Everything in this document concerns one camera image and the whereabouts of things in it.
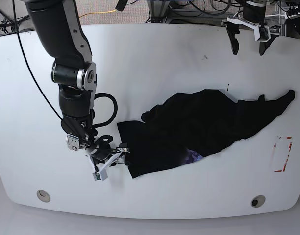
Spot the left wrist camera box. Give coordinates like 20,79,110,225
253,25,271,42

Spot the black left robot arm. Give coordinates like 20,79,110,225
222,0,279,56

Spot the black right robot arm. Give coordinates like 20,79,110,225
25,0,128,168

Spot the left table cable grommet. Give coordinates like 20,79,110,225
36,190,50,203

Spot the yellow floor cable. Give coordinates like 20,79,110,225
78,9,116,18

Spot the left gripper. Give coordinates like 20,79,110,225
222,17,278,56

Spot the aluminium frame stand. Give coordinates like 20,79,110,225
146,0,234,24

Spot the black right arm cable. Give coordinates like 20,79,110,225
12,0,64,121

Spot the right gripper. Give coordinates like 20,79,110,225
86,141,131,169

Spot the right table cable grommet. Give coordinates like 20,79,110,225
250,195,266,208

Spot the table cable grommet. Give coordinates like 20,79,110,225
250,195,266,208
36,190,50,203

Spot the black graphic T-shirt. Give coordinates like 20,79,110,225
117,89,295,178

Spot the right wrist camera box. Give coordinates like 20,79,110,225
93,170,108,181

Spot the white power strip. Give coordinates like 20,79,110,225
285,6,300,19

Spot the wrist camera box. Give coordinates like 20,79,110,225
93,170,108,181
253,25,271,42

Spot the red tape rectangle marking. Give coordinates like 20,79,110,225
271,136,293,173

